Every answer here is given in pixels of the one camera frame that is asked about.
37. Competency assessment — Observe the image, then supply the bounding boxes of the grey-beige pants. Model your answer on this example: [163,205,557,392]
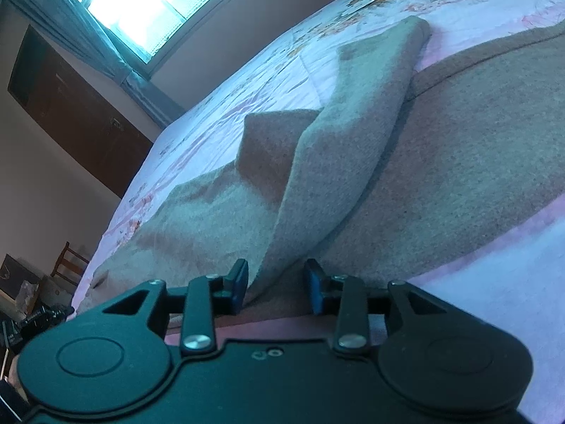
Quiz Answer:
[90,15,565,319]

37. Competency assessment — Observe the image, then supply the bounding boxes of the grey-blue curtain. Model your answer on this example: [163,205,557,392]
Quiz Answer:
[6,0,187,130]

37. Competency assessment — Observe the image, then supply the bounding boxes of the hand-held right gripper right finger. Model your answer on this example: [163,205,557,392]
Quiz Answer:
[304,258,447,356]

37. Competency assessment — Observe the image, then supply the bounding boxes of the bright window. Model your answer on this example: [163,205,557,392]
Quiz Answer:
[57,0,241,66]

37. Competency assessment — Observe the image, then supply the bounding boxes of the bed with floral pink sheet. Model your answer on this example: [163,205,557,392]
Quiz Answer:
[71,0,565,424]

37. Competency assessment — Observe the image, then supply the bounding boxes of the dark wooden door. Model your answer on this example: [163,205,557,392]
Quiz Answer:
[8,24,155,199]

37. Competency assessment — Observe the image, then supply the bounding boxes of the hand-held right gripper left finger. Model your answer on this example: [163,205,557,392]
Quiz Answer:
[102,258,250,358]

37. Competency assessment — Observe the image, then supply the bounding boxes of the wooden chair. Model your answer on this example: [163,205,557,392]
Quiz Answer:
[49,241,91,296]

